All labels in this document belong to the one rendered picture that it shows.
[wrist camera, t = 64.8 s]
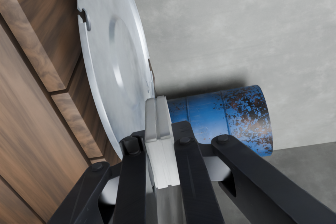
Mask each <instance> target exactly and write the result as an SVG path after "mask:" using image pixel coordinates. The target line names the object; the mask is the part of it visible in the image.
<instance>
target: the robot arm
mask: <svg viewBox="0 0 336 224"><path fill-rule="evenodd" d="M119 145H120V148H121V152H122V155H123V158H122V162H120V163H118V164H116V165H114V166H111V165H110V163H109V162H106V161H102V162H96V163H94V164H93V165H91V166H89V167H88V168H87V169H86V171H85V172H84V173H83V175H82V176H81V178H80V179H79V180H78V182H77V183H76V184H75V186H74V187H73V189H72V190H71V191H70V193H69V194H68V195H67V197H66V198H65V200H64V201H63V202H62V204H61V205H60V206H59V208H58V209H57V210H56V212H55V213H54V215H53V216H52V217H51V219H50V220H49V221H48V223H47V224H158V204H157V190H156V188H158V189H163V188H167V187H168V185H172V186H177V185H180V186H181V192H182V198H183V204H184V210H185V216H186V222H187V224H226V223H225V220H224V217H223V214H222V211H221V208H220V205H219V202H218V200H217V197H216V194H215V191H214V188H213V185H212V182H218V184H219V186H220V187H221V189H222V190H223V191H224V192H225V193H226V195H227V196H228V197H229V198H230V199H231V200H232V202H233V203H234V204H235V205H236V206H237V207H238V209H239V210H240V211H241V212H242V213H243V214H244V216H245V217H246V218H247V219H248V220H249V222H250V223H251V224H336V213H335V212H334V211H332V210H331V209H330V208H328V207H327V206H326V205H324V204H323V203H322V202H320V201H319V200H318V199H316V198H315V197H314V196H312V195H311V194H310V193H308V192H307V191H306V190H304V189H303V188H302V187H300V186H299V185H298V184H297V183H295V182H294V181H293V180H291V179H290V178H289V177H287V176H286V175H285V174H283V173H282V172H281V171H279V170H278V169H277V168H275V167H274V166H273V165H271V164H270V163H269V162H267V161H266V160H265V159H263V158H262V157H261V156H260V155H258V154H257V153H256V152H254V151H253V150H252V149H250V148H249V147H248V146H246V145H245V144H244V143H242V142H241V141H240V140H238V139H237V138H236V137H234V136H232V135H228V134H225V135H224V134H222V135H219V136H217V137H215V138H213V139H212V140H211V144H202V143H199V142H198V140H197V139H196V138H195V135H194V132H193V129H192V126H191V123H190V122H188V121H181V122H176V123H172V121H171V116H170V112H169V107H168V103H167V98H166V96H164V95H163V96H158V97H157V98H156V99H154V98H149V99H147V101H145V130H142V131H137V132H133V133H132V134H131V135H130V136H127V137H125V138H123V139H122V140H121V141H120V142H119Z"/></svg>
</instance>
